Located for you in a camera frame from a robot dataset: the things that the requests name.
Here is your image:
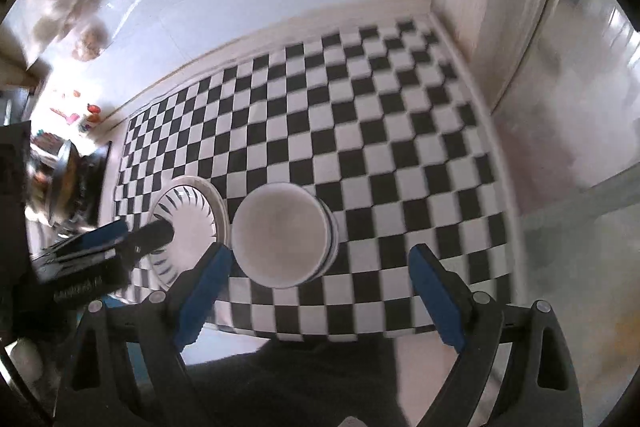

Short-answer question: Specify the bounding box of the silver metal appliance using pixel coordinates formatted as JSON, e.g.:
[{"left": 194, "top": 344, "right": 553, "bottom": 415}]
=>
[{"left": 492, "top": 0, "right": 640, "bottom": 198}]

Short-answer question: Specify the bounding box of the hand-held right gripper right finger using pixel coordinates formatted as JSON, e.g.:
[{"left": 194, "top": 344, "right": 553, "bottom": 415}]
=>
[{"left": 407, "top": 243, "right": 583, "bottom": 427}]

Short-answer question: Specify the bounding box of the metal pot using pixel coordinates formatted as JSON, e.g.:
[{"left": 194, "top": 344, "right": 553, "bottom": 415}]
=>
[{"left": 30, "top": 139, "right": 111, "bottom": 233}]

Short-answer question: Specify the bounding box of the large plain white plate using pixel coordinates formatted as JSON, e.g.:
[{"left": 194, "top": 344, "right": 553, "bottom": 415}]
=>
[{"left": 150, "top": 175, "right": 232, "bottom": 288}]

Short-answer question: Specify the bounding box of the plain white bowl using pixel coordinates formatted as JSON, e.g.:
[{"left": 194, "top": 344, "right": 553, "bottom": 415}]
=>
[{"left": 231, "top": 184, "right": 331, "bottom": 289}]

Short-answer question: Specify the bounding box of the black and white checkered cloth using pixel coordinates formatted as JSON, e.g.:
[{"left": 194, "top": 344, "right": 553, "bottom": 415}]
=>
[{"left": 112, "top": 19, "right": 526, "bottom": 343}]

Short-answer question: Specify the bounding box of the striped white plate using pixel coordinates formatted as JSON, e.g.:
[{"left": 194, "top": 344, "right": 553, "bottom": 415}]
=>
[{"left": 149, "top": 179, "right": 223, "bottom": 285}]

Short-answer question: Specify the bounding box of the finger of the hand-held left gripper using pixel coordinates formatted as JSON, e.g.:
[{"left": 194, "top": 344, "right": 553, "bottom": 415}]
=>
[
  {"left": 32, "top": 219, "right": 128, "bottom": 267},
  {"left": 37, "top": 219, "right": 176, "bottom": 283}
]

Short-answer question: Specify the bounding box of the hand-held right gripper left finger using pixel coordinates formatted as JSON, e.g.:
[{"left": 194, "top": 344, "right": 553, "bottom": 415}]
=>
[{"left": 62, "top": 242, "right": 236, "bottom": 427}]

